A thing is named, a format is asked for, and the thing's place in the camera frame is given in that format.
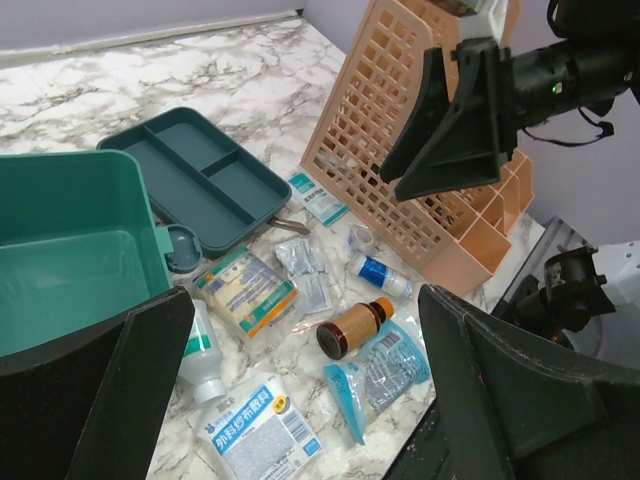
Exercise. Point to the blue cotton swab bag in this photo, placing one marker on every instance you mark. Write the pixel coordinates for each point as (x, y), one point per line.
(385, 367)

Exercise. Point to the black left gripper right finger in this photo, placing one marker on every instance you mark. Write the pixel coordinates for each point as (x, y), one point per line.
(511, 405)

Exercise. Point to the white plastic bottle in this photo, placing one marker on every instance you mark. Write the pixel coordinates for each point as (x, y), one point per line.
(202, 359)

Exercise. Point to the brown bottle orange cap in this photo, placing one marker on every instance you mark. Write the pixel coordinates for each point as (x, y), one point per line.
(350, 330)

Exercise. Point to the bandage pack yellow green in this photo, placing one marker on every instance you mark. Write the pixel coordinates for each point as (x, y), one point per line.
(244, 291)

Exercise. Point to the teal medicine box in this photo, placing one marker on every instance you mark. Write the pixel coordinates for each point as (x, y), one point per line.
(79, 244)

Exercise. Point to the peach plastic file organizer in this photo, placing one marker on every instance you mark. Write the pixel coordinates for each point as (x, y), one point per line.
(441, 199)

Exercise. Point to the dark teal divided tray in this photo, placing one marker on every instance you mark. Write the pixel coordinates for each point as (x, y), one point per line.
(198, 176)

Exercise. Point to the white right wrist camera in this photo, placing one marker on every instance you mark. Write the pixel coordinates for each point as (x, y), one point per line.
(483, 19)

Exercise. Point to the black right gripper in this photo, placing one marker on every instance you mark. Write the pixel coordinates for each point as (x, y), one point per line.
(456, 142)

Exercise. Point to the small teal white sachet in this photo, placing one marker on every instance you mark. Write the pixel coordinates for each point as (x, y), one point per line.
(321, 203)

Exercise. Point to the small bottle blue label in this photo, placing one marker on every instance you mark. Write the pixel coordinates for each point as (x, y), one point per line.
(381, 276)

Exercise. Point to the blue gauze dressing pack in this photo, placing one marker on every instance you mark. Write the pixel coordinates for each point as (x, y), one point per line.
(256, 431)

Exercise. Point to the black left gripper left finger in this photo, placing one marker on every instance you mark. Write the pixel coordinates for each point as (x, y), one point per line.
(90, 404)

